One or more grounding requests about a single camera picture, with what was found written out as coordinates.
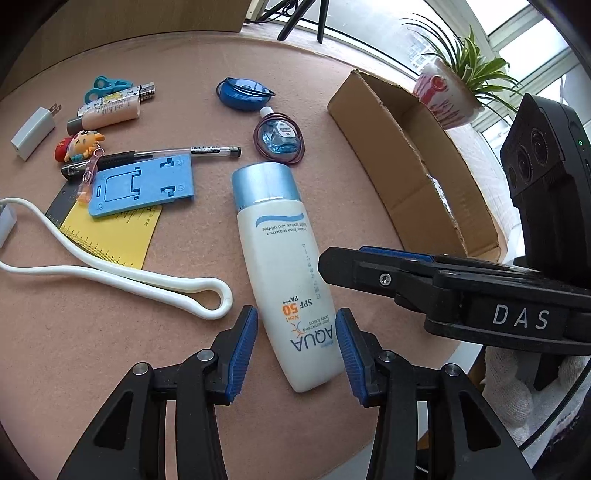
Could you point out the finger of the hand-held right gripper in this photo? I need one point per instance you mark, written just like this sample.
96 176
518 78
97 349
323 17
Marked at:
397 253
369 277

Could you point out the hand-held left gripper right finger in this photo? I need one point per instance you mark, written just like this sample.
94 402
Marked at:
353 364

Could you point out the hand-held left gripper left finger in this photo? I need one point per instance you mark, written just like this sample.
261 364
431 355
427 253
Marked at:
242 350

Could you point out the white sunscreen bottle blue cap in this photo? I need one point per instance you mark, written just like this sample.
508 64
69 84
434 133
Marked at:
281 258

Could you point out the brown cardboard box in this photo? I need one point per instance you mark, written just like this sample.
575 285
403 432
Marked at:
392 152

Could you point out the white massager with grey balls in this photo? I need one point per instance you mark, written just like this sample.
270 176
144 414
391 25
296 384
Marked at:
138 277

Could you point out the blue glass eye-drop bottle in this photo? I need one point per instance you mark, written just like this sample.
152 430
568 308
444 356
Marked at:
277 134

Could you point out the yellow and black ruler card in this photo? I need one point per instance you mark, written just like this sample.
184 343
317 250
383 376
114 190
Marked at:
115 235

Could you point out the blue plastic phone stand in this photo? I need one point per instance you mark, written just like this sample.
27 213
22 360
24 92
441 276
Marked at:
147 184

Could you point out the clear gel pen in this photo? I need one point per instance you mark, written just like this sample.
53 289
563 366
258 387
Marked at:
184 151

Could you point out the blue round tape measure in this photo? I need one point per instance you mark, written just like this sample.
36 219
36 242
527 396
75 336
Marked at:
240 94

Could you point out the small black tube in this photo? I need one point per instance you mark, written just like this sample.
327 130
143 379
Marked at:
76 171

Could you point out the peach lotion tube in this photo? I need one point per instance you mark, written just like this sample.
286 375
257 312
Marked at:
111 113

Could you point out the patterned white lighter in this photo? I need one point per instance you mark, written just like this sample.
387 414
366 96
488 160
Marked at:
147 92

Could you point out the teal small clip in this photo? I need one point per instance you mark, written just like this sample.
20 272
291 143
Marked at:
104 85

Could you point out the white charger plug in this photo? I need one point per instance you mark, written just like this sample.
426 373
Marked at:
32 134

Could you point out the person's right forearm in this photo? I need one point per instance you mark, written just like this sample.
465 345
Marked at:
549 438

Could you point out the person's right hand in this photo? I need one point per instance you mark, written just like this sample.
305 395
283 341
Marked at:
508 387

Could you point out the white checked cloth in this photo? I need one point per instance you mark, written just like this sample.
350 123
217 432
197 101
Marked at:
480 152

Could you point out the potted spider plant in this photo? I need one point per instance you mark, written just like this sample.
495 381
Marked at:
443 92

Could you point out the black tripod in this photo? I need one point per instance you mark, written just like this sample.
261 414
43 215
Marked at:
293 18

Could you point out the pink felt tablecloth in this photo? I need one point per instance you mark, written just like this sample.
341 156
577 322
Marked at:
184 60

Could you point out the wooden board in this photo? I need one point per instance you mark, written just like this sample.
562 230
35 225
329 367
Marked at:
115 27

